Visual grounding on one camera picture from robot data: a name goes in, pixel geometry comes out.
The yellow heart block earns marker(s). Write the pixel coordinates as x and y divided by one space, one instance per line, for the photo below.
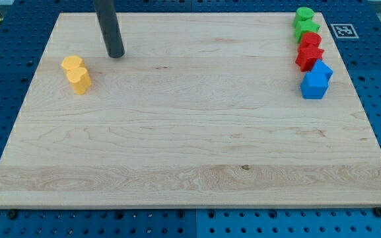
79 79

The blue pentagon block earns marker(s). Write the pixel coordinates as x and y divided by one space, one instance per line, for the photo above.
314 85

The yellow hexagon block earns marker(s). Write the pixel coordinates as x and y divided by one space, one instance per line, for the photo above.
72 62

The red star block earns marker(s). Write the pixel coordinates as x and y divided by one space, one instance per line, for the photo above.
307 57

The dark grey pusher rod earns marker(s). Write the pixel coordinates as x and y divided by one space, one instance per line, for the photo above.
107 18

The blue triangle block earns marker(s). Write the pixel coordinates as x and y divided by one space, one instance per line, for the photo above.
321 67

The green star block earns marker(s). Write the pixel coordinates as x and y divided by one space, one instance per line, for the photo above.
302 27

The red cylinder block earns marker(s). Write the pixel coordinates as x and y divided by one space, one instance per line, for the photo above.
309 39

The green cylinder block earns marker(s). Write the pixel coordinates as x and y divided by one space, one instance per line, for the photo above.
302 14

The white fiducial marker tag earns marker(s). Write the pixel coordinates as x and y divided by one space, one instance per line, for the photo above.
344 31

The black left board bolt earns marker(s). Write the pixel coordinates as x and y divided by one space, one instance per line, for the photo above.
12 214

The black board bolt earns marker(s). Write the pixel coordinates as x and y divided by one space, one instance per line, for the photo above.
12 214
377 212

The black right board bolt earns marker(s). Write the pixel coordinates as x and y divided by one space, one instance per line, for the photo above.
377 212

